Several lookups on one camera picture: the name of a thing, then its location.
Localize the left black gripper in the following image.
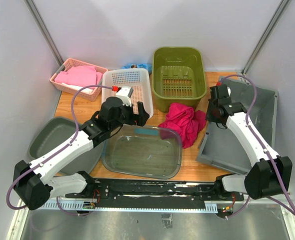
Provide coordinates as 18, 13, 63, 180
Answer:
110, 99, 150, 131

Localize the large grey plastic bin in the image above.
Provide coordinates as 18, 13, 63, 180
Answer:
196, 77, 278, 175

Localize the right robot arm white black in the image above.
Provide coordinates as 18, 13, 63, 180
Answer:
206, 84, 293, 200

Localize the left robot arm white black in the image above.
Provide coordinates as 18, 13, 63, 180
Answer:
10, 96, 150, 211

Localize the clear plastic container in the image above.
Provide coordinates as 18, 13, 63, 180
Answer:
101, 125, 183, 180

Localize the white perforated basket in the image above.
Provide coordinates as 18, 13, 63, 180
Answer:
102, 68, 154, 118

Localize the magenta crumpled cloth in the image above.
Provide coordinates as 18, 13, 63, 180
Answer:
158, 103, 207, 149

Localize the green plastic basin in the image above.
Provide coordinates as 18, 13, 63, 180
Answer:
152, 46, 207, 113

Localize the blue packet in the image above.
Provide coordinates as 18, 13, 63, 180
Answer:
121, 63, 152, 75

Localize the white folded cloth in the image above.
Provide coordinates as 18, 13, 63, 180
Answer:
61, 82, 98, 95

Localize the pink folded towel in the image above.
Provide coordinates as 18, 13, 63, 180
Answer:
54, 65, 103, 87

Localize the pink plastic basket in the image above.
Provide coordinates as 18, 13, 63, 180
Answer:
49, 58, 108, 101

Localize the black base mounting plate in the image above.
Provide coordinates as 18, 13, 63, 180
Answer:
65, 178, 244, 210

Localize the dark grey tray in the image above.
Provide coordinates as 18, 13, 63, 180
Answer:
28, 117, 105, 176

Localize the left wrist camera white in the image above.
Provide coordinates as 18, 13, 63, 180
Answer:
115, 86, 134, 107

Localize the white cable duct rail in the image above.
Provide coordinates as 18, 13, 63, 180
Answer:
40, 200, 219, 214

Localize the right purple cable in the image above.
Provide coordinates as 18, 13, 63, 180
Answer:
219, 74, 295, 225

